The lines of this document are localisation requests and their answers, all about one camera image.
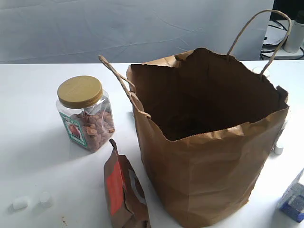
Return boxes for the white cube marker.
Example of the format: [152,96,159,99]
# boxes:
[12,197,29,210]

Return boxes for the small white bottle cap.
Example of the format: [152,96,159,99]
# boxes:
[274,142,284,155]

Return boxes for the large brown paper bag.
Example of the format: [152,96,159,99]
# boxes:
[98,9,292,228]

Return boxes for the almond jar with gold lid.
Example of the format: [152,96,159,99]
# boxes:
[56,76,115,152]

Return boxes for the blue and white carton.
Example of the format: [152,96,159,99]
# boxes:
[277,169,304,223]

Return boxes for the black background cables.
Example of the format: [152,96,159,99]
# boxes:
[260,19,304,59]

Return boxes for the white cylinder in background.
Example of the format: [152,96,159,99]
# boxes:
[284,10,304,53]

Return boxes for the brown and red pouch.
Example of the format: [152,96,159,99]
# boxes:
[104,139,151,228]

